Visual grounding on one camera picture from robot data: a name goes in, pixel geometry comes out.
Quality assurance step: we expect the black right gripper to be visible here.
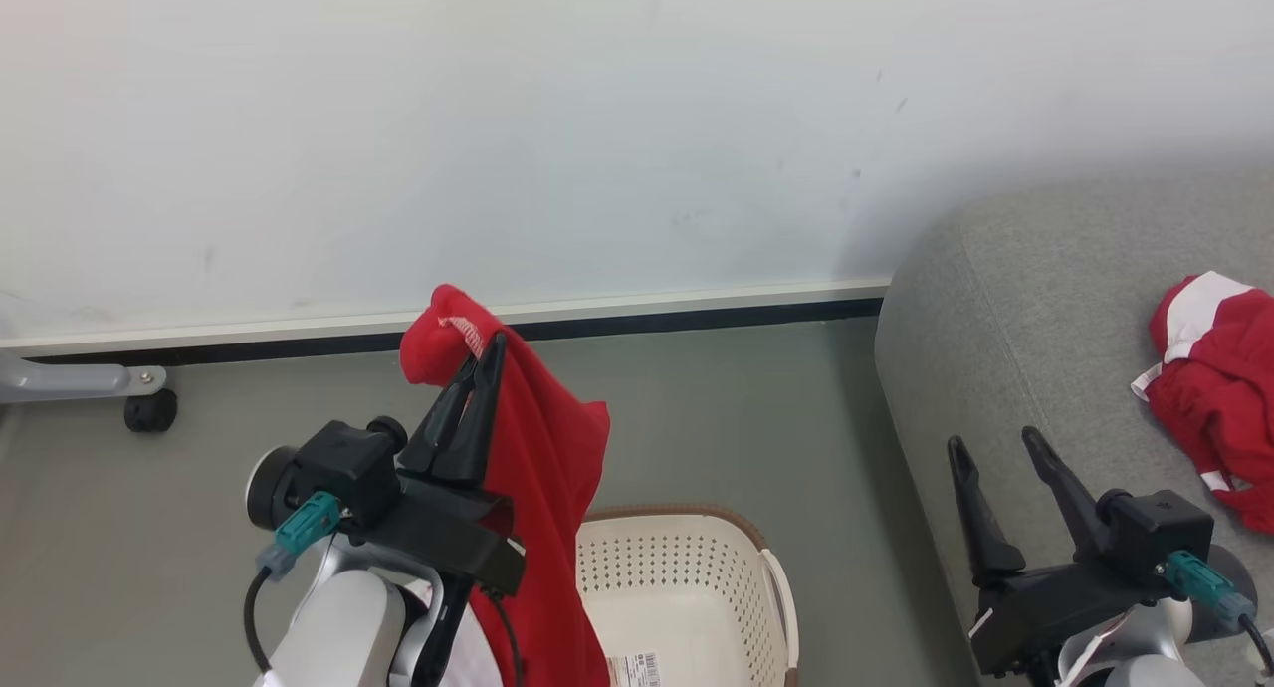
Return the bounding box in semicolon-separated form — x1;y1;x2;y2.
947;426;1177;679

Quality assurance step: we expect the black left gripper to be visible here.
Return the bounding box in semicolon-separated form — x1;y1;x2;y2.
343;332;527;597

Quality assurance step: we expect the plain red garment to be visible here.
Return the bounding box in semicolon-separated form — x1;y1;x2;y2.
399;284;613;687

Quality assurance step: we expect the red and white garment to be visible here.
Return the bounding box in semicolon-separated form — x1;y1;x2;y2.
1131;271;1274;537

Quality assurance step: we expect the grey fabric sofa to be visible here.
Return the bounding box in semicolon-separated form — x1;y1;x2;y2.
874;164;1274;687

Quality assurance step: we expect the white and black baseboard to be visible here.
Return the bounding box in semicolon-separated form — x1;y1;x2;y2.
0;277;890;367

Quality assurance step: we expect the cream perforated laundry basket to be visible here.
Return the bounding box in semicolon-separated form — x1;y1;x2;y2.
575;505;800;687

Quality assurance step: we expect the white barcode label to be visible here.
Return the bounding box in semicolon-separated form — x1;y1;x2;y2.
607;652;664;687

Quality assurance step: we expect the black caster wheel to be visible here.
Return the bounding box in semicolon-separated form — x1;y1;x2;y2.
123;389;179;434

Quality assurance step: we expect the grey metal stand leg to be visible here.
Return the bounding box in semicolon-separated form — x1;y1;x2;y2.
0;353;168;405

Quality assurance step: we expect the teal left camera connector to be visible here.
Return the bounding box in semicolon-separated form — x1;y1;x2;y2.
257;491;343;579

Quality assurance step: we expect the teal camera connector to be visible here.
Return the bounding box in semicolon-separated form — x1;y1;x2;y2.
257;491;343;579
1165;551;1258;634

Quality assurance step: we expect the teal right camera connector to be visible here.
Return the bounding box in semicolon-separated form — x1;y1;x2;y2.
1165;551;1258;634

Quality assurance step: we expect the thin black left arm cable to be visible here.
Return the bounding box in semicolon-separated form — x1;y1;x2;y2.
486;589;526;687

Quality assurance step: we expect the black right camera cable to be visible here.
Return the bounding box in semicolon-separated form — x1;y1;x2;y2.
1239;615;1274;680

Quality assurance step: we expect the black camera cable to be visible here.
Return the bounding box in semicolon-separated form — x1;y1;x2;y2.
1239;615;1274;680
243;566;276;674

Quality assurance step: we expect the black left camera cable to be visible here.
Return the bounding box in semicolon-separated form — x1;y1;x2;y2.
243;566;276;674

